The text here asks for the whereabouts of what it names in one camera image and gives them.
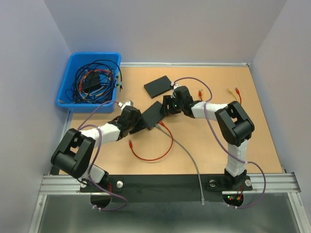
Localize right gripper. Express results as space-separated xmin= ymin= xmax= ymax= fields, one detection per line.
xmin=159 ymin=95 xmax=184 ymax=115

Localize black network switch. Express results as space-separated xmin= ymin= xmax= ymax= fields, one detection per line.
xmin=144 ymin=75 xmax=172 ymax=99
xmin=142 ymin=101 xmax=165 ymax=130

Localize red ethernet cable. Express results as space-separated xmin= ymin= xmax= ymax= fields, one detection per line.
xmin=127 ymin=121 xmax=174 ymax=162

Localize red short patch cable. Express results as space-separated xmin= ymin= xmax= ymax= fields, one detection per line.
xmin=198 ymin=87 xmax=242 ymax=105

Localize grey ethernet cable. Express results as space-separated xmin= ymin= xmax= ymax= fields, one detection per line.
xmin=155 ymin=124 xmax=206 ymax=206

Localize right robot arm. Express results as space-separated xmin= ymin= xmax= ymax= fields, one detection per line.
xmin=160 ymin=86 xmax=255 ymax=189

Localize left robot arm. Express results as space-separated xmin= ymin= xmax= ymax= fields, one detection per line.
xmin=51 ymin=105 xmax=145 ymax=194

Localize blue plastic bin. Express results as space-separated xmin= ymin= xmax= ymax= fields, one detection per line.
xmin=56 ymin=52 xmax=122 ymax=113

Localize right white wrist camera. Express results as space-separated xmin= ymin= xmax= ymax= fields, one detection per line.
xmin=171 ymin=82 xmax=181 ymax=91

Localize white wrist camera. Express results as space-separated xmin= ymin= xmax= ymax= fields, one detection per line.
xmin=171 ymin=82 xmax=181 ymax=91
xmin=117 ymin=100 xmax=134 ymax=111

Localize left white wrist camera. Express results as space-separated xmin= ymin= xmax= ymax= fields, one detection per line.
xmin=117 ymin=100 xmax=134 ymax=111

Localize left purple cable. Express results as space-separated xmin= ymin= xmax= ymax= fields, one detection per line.
xmin=77 ymin=100 xmax=128 ymax=211

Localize tangled cables in bin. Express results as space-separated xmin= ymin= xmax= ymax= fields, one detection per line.
xmin=64 ymin=60 xmax=123 ymax=104

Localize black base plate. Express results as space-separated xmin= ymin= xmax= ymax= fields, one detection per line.
xmin=79 ymin=173 xmax=254 ymax=203

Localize aluminium rail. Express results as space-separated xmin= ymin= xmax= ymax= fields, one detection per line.
xmin=39 ymin=173 xmax=301 ymax=195

